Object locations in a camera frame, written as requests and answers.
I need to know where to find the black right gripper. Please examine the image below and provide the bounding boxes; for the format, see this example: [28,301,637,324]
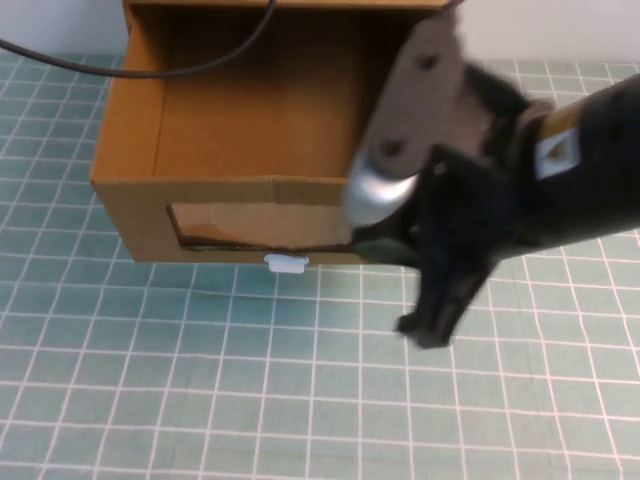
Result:
[352,144,532,351]

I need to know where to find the cardboard drawer with window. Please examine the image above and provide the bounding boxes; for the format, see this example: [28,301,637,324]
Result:
[89,2,441,265]

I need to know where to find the green white-grid tablecloth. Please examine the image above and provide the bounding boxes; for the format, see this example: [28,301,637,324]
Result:
[0,52,640,480]

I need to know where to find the cardboard drawer shell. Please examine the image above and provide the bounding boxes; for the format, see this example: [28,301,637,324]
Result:
[122,0,454,12]

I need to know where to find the white plastic drawer handle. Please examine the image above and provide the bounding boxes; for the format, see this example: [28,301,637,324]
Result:
[264,253,310,274]

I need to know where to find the black cable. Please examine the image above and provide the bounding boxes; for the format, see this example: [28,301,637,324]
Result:
[0,0,277,80]

